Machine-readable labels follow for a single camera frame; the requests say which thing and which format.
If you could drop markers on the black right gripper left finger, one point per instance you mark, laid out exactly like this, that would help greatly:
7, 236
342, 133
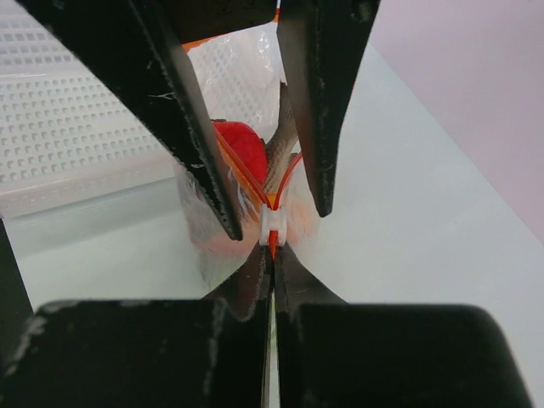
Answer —
210, 351

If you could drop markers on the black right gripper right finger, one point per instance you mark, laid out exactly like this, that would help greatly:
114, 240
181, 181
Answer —
334, 353

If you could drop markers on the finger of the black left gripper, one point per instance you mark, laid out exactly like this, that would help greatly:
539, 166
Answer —
135, 48
322, 44

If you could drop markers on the clear zip top bag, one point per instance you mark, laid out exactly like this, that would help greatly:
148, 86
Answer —
239, 74

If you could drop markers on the grey toy fish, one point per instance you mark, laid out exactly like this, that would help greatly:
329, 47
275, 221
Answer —
279, 149

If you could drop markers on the red toy apple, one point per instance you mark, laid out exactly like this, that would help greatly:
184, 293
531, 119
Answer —
246, 143

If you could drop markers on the white perforated plastic basket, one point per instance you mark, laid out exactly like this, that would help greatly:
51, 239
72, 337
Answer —
64, 136

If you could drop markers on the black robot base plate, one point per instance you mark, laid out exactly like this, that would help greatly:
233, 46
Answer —
16, 307

